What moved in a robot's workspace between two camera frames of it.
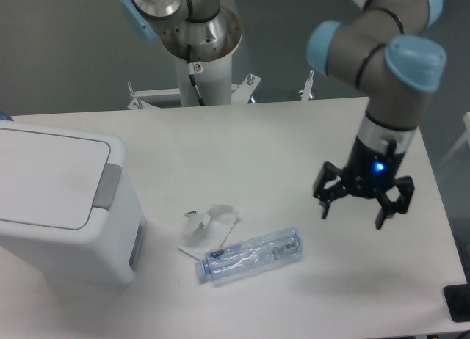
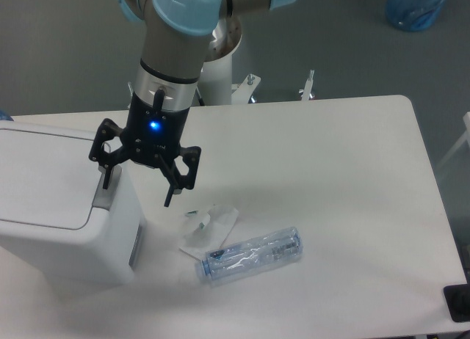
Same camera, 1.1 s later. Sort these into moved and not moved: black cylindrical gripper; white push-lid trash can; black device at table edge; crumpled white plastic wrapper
Moved: black cylindrical gripper
Not moved: black device at table edge; white push-lid trash can; crumpled white plastic wrapper
